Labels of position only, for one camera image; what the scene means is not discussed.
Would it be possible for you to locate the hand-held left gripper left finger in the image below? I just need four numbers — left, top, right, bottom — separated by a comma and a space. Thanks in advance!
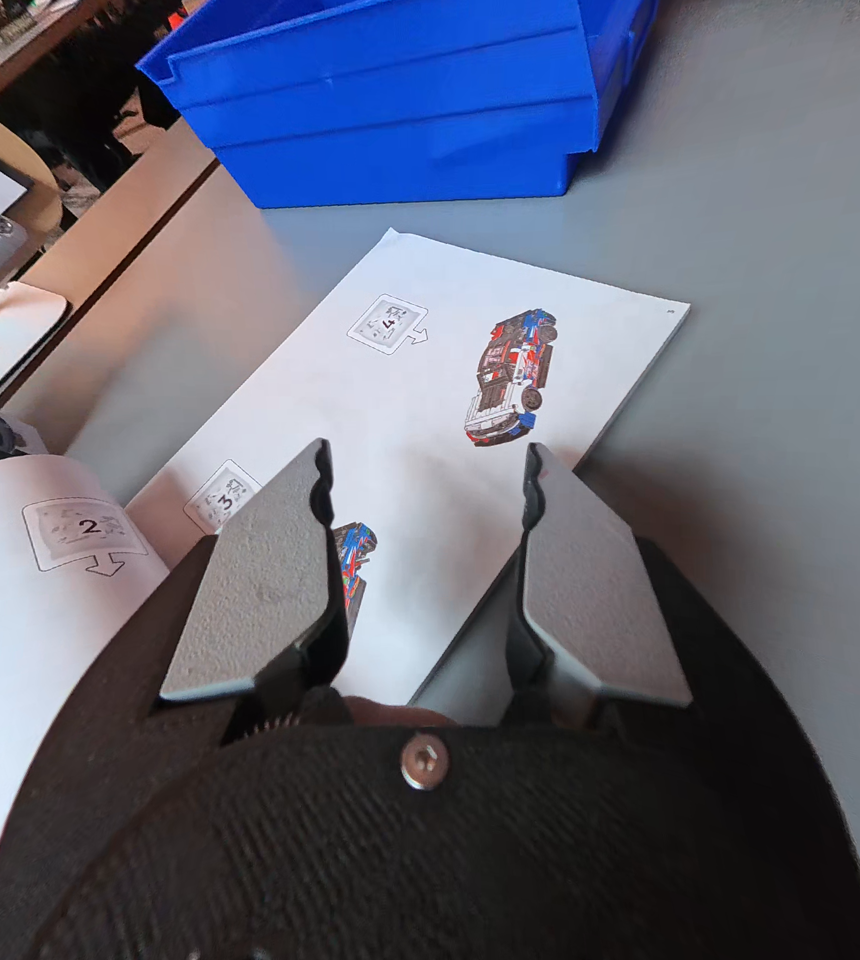
160, 438, 352, 702

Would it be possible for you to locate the blue plastic bin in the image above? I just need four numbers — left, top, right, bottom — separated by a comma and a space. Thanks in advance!
136, 0, 659, 84
175, 45, 599, 155

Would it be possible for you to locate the white instruction booklet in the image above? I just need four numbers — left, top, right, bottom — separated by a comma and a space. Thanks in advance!
0, 228, 693, 886

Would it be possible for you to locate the silver monitor stand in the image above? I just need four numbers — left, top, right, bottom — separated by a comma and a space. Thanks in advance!
0, 213, 72, 408

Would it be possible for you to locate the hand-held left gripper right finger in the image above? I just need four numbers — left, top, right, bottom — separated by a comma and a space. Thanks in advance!
501, 442, 693, 729

